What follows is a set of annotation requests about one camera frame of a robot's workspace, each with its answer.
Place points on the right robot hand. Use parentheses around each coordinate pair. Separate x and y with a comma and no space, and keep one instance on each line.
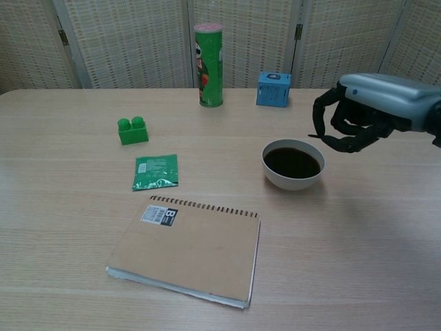
(382,96)

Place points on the black plastic spoon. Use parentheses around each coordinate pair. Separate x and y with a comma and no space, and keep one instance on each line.
(314,136)

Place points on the white bowl with dark liquid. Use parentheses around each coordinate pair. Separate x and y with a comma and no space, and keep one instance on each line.
(293,165)

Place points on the blue cube box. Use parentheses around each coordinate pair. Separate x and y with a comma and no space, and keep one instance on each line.
(273,90)

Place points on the green chips can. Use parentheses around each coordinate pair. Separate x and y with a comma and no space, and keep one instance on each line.
(209,65)

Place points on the green foil sachet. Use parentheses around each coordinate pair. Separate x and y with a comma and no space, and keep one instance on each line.
(155,171)

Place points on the brown spiral notebook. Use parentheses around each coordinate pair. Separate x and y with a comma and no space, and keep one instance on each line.
(187,248)

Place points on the woven folding screen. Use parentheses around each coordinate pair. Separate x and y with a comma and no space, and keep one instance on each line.
(138,41)

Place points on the green toy building block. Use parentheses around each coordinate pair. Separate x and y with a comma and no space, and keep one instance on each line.
(132,132)

